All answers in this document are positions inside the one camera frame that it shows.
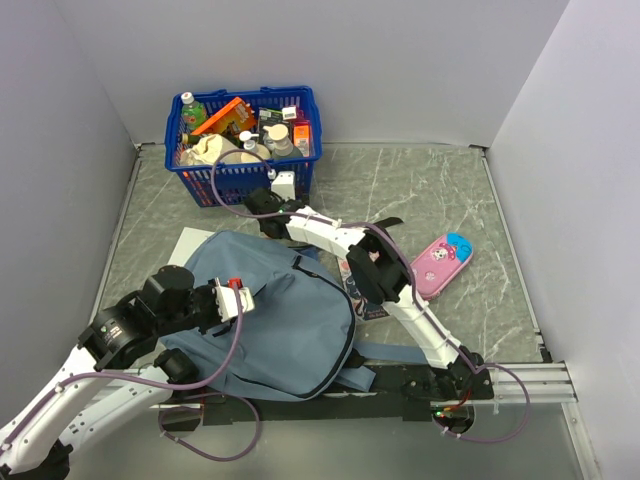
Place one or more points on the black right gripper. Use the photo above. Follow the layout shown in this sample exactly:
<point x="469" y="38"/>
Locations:
<point x="281" y="200"/>

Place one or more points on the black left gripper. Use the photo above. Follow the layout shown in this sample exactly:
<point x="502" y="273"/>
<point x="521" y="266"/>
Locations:
<point x="215" y="319"/>

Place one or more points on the blue student backpack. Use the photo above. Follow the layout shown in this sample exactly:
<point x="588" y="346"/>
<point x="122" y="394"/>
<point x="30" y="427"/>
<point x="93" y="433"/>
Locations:
<point x="302" y="329"/>

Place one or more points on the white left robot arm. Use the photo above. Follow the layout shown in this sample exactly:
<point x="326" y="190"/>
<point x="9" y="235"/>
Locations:
<point x="38" y="443"/>

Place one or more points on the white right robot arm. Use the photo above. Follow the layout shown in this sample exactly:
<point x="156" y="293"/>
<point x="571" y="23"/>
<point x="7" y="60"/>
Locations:
<point x="382" y="275"/>

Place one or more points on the blue plastic shopping basket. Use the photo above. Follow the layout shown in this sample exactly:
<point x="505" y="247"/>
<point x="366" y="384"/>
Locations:
<point x="235" y="182"/>

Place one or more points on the grey pump bottle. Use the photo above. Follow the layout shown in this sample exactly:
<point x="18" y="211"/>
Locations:
<point x="283" y="147"/>

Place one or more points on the cream pump bottle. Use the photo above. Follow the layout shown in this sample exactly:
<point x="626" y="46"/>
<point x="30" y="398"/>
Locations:
<point x="253" y="151"/>

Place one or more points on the white notebook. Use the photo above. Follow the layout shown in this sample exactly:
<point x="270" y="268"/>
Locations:
<point x="188" y="242"/>

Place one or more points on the pink orange bottle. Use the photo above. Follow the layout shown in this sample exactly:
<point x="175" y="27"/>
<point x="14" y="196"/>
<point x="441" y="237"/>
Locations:
<point x="302" y="135"/>

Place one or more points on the black packaged item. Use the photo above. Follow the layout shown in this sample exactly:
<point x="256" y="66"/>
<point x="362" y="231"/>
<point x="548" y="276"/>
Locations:
<point x="268" y="117"/>

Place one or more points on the orange snack box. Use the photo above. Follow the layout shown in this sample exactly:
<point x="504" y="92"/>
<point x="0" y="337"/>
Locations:
<point x="232" y="119"/>

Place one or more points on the green drink bottle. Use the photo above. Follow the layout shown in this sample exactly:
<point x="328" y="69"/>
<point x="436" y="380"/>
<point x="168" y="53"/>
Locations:
<point x="193" y="112"/>

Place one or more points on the floral Little Women book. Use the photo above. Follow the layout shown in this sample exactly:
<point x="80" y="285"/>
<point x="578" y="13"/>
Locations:
<point x="364" y="310"/>

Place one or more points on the pink cartoon pencil case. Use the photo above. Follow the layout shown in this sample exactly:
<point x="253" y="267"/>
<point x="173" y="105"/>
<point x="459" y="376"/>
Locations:
<point x="440" y="263"/>

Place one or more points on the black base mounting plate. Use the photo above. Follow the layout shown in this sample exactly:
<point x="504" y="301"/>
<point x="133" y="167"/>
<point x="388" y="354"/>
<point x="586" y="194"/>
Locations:
<point x="410" y="392"/>

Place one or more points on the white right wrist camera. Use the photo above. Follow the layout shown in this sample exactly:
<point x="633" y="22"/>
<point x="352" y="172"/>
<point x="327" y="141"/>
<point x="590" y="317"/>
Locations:
<point x="284" y="185"/>

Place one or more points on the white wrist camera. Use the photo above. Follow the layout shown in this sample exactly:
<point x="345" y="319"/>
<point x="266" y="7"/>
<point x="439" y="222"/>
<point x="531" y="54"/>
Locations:
<point x="232" y="299"/>
<point x="284" y="185"/>

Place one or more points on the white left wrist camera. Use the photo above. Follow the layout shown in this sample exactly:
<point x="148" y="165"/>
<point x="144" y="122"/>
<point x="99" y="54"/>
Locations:
<point x="232" y="299"/>

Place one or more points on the aluminium front rail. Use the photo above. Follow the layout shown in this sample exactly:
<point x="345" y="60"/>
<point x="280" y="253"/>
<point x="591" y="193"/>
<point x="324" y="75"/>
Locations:
<point x="518" y="383"/>

